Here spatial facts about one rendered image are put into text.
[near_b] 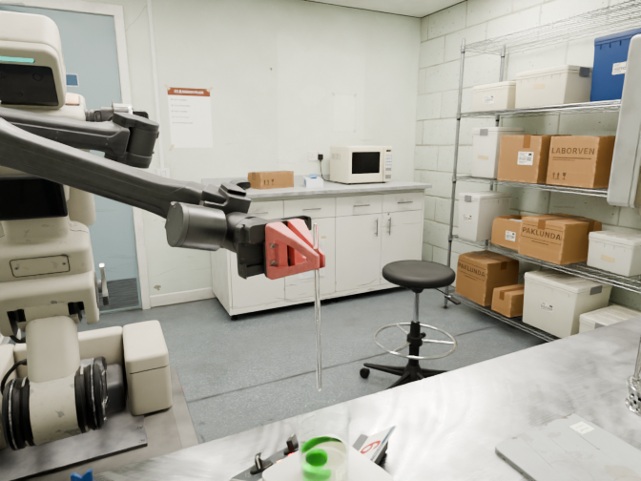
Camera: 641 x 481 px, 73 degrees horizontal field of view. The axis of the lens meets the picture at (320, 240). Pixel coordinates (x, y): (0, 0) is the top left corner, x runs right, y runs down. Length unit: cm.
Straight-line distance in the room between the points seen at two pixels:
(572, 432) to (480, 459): 18
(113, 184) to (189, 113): 277
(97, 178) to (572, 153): 245
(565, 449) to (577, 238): 206
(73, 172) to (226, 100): 285
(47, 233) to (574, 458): 119
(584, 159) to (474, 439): 208
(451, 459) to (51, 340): 98
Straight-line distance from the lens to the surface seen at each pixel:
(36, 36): 110
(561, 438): 86
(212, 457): 77
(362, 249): 337
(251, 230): 49
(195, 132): 342
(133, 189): 67
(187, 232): 55
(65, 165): 69
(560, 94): 278
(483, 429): 85
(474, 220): 312
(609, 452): 87
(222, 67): 351
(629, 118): 65
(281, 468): 60
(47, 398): 128
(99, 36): 342
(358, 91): 394
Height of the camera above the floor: 123
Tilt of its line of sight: 13 degrees down
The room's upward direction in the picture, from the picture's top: straight up
